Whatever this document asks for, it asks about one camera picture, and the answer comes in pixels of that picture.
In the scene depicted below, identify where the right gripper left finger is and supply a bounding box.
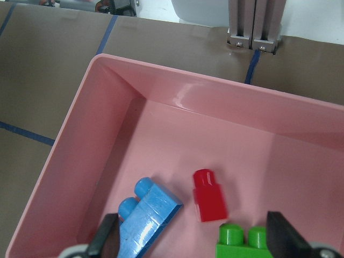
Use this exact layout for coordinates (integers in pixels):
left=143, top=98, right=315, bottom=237
left=59, top=213, right=120, bottom=258

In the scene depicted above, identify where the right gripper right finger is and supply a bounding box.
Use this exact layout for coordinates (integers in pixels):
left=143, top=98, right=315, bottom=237
left=267, top=211, right=343, bottom=257

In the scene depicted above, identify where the blue toy block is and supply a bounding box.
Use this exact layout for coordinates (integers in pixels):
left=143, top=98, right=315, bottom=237
left=117, top=177, right=183, bottom=257

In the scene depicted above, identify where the green toy block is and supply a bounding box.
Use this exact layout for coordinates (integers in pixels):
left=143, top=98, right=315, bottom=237
left=215, top=223, right=272, bottom=258

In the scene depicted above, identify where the red toy block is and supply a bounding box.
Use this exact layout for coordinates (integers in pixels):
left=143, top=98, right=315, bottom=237
left=193, top=169, right=228, bottom=222

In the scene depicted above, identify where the pink plastic box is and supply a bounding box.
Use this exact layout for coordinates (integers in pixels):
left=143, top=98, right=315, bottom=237
left=6, top=54, right=343, bottom=257

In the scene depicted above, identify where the brown paper table cover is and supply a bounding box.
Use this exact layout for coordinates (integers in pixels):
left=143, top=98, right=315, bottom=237
left=1, top=1, right=343, bottom=257

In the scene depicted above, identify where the aluminium frame post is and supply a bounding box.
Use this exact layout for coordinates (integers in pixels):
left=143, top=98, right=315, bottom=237
left=227, top=0, right=286, bottom=53

